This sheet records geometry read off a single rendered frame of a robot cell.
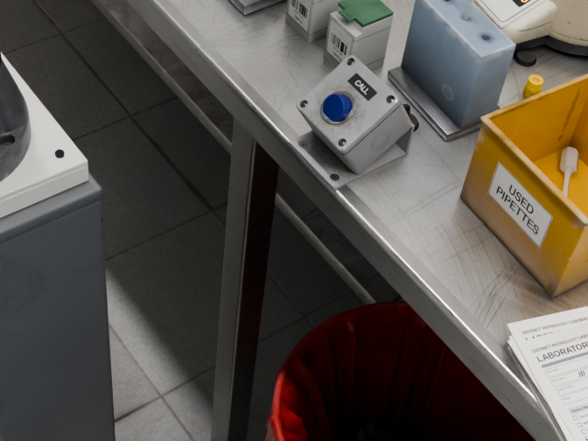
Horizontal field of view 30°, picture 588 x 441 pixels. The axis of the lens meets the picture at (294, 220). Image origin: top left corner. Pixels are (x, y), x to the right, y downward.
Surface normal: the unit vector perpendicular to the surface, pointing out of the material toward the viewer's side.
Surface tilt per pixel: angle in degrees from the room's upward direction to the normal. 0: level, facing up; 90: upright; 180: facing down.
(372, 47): 90
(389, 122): 90
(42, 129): 1
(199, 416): 0
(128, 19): 5
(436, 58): 90
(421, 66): 90
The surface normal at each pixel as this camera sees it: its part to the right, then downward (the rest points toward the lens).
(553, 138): 0.53, 0.67
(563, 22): -0.53, 0.61
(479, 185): -0.84, 0.35
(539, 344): 0.09, -0.66
